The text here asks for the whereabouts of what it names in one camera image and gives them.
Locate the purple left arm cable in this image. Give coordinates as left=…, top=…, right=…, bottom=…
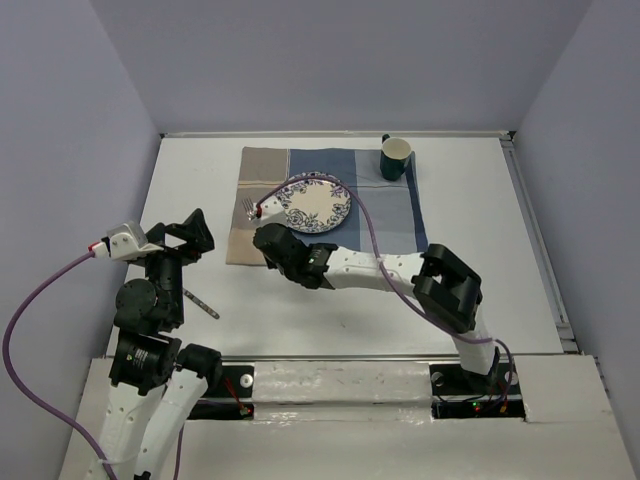
left=2, top=247, right=241, bottom=480

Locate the black-handled steak knife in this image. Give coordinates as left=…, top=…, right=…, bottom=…
left=183, top=288, right=220, bottom=319

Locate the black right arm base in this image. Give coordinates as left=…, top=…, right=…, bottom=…
left=429, top=361, right=525, bottom=420

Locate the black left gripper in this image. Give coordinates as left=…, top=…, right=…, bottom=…
left=138, top=206, right=215, bottom=323

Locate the blue floral plate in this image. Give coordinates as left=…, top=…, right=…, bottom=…
left=275, top=172, right=352, bottom=234

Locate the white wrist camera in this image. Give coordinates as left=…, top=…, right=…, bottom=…
left=256, top=195, right=286, bottom=222
left=89, top=221, right=163, bottom=262

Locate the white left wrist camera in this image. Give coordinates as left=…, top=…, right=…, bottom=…
left=89, top=221, right=163, bottom=262

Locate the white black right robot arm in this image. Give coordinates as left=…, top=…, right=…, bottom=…
left=253, top=223, right=499, bottom=392

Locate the black-handled fork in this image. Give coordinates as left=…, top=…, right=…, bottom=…
left=242, top=197, right=257, bottom=221

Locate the blue patchwork cloth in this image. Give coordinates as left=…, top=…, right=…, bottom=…
left=226, top=147, right=428, bottom=266

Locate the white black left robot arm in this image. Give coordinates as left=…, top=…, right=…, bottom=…
left=85, top=209, right=222, bottom=479

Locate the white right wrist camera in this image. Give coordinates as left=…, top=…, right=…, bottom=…
left=256, top=195, right=286, bottom=222

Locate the green mug white inside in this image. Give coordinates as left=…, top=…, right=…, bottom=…
left=379, top=134, right=412, bottom=181

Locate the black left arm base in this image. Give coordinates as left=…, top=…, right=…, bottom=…
left=188, top=363, right=255, bottom=421

